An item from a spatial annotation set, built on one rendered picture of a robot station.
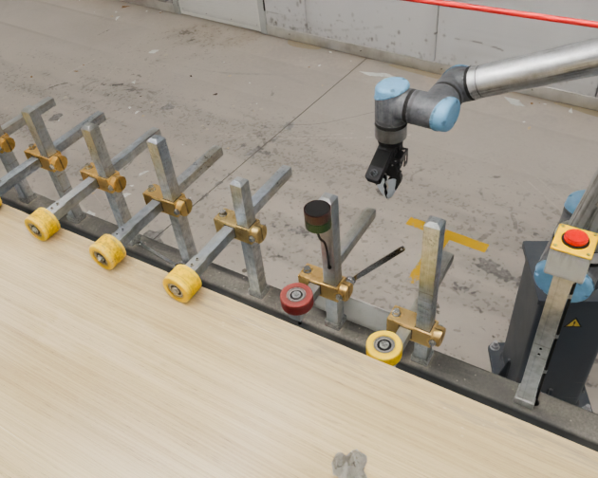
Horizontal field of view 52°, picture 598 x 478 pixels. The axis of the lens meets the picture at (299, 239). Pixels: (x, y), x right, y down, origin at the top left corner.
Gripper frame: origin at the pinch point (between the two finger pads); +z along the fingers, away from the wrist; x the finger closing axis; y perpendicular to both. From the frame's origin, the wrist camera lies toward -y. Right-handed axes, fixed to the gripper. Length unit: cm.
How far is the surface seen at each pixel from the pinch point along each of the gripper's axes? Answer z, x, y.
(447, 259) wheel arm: 0.4, -25.2, -17.4
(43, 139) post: -21, 95, -40
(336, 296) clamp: -2.0, -5.4, -43.6
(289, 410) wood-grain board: -7, -13, -79
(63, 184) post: -4, 95, -40
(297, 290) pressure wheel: -8, 2, -50
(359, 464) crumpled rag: -8, -31, -84
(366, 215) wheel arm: -3.3, 0.0, -13.9
